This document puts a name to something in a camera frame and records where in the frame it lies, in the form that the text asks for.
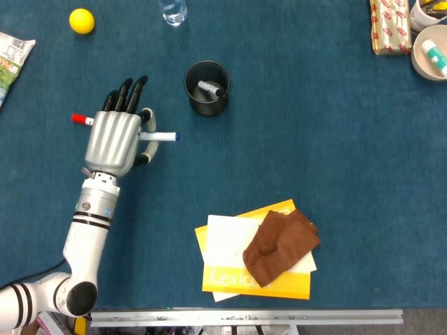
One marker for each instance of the white green glue stick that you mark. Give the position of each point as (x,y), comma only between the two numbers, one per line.
(434,57)

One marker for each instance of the red whiteboard marker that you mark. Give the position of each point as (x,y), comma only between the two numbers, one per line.
(79,118)

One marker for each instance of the brown folded cloth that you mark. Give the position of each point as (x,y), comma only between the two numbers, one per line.
(279,247)

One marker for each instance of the beige bowl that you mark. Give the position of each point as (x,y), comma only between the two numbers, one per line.
(420,59)

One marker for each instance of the blue whiteboard marker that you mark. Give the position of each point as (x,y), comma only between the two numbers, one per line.
(160,137)

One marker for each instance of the black mesh pen cup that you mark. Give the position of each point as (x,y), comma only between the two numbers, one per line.
(206,108)

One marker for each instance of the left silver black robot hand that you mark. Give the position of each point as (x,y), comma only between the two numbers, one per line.
(111,139)

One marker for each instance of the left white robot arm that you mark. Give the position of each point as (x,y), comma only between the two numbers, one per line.
(87,240)

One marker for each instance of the aluminium profile rail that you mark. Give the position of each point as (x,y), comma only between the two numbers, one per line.
(244,318)

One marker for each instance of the white green snack bag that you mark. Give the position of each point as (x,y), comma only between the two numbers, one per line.
(12,63)

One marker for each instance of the yellow ball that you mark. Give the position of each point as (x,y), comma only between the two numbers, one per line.
(81,21)

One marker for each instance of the yellow box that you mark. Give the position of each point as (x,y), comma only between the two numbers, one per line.
(81,326)

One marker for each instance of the yellow black tool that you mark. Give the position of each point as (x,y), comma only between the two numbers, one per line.
(433,4)

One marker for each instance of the pink white packet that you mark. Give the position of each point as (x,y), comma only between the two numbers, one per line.
(52,324)

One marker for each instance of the white paper cup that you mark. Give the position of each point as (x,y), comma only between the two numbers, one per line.
(420,19)

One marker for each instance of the white paper sheet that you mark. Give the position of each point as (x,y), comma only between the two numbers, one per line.
(227,240)

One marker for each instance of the clear plastic water bottle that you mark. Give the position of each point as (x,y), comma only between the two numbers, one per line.
(173,12)

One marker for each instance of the black marker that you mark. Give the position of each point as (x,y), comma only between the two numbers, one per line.
(207,85)

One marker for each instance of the gold red-printed snack package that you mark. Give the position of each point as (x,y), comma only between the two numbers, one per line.
(391,28)

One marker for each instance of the yellow Lexicon notebook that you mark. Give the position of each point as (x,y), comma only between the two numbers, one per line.
(297,284)

